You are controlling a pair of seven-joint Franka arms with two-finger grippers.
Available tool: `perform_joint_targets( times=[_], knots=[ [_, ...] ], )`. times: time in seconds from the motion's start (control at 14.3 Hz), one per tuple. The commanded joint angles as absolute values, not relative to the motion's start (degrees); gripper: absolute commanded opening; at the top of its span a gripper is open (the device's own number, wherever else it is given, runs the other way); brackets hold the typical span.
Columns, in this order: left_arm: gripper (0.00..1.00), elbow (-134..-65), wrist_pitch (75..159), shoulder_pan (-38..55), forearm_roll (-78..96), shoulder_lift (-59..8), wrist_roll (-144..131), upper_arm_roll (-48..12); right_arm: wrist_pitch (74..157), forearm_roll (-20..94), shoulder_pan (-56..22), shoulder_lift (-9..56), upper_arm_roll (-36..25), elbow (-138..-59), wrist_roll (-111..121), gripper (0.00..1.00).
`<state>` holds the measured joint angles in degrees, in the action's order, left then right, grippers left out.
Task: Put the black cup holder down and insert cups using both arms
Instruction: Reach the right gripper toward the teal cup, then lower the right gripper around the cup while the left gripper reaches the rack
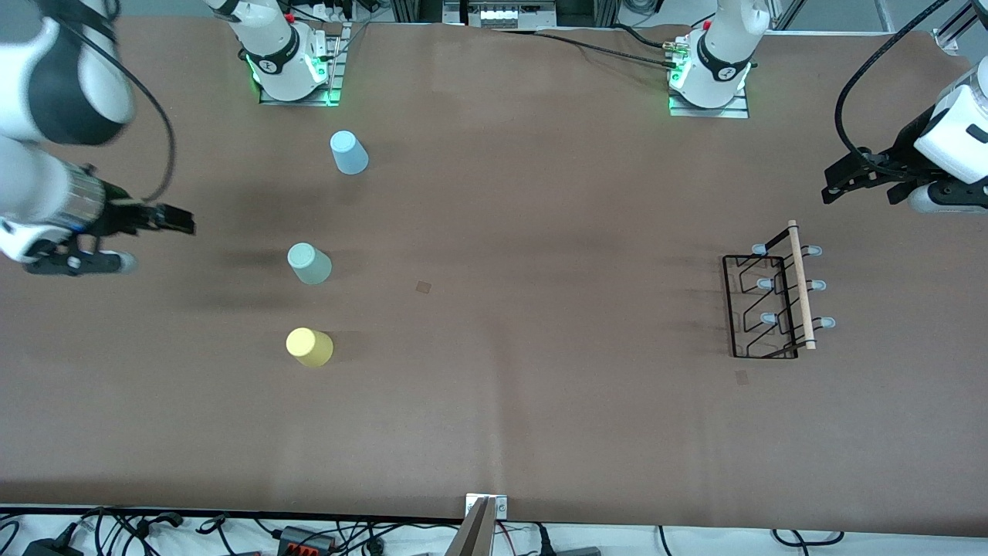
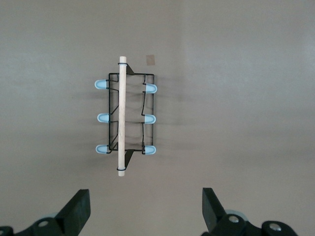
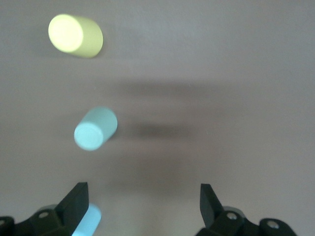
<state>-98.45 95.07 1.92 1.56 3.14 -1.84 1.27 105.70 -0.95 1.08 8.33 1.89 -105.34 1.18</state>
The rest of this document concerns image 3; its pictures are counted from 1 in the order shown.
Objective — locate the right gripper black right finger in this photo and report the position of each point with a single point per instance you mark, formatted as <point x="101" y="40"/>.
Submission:
<point x="209" y="209"/>

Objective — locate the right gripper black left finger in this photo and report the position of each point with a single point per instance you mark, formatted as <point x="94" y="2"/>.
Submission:
<point x="73" y="209"/>

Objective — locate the pale green plastic cup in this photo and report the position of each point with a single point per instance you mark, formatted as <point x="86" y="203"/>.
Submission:
<point x="94" y="130"/>

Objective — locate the yellow plastic cup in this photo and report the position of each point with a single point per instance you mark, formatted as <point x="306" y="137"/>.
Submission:
<point x="73" y="37"/>

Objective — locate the light blue plastic cup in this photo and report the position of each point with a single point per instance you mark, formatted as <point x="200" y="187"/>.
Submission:
<point x="93" y="221"/>

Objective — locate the brown paper table cover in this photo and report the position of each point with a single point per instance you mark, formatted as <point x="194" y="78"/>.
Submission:
<point x="221" y="73"/>

